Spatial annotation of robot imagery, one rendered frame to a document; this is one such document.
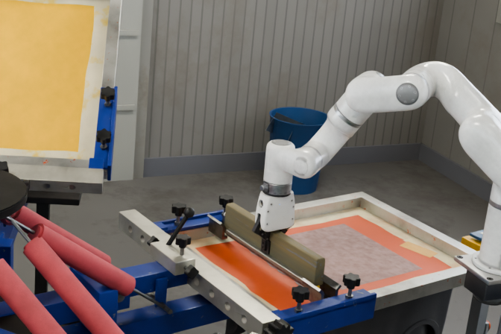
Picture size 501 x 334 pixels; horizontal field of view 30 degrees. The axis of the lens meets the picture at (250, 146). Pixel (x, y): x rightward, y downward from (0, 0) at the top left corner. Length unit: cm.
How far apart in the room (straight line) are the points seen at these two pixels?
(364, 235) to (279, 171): 55
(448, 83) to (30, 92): 127
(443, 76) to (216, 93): 368
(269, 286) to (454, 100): 69
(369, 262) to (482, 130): 69
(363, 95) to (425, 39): 428
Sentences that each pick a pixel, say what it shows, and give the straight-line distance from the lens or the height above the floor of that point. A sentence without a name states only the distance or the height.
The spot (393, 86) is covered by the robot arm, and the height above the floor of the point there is 155.
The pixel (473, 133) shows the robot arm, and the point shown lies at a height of 148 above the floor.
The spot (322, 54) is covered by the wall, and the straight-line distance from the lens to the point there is 606.
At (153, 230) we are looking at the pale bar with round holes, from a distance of 251.
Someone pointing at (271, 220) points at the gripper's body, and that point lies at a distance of 243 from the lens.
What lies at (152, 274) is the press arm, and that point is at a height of 104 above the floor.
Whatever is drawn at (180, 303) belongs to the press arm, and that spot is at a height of 92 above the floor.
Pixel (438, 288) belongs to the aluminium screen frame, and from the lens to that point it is 257.
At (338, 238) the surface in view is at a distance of 279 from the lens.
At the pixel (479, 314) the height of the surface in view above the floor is 71.
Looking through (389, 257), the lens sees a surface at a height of 96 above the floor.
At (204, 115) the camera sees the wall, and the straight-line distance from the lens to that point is 583.
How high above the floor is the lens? 206
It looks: 18 degrees down
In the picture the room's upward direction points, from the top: 6 degrees clockwise
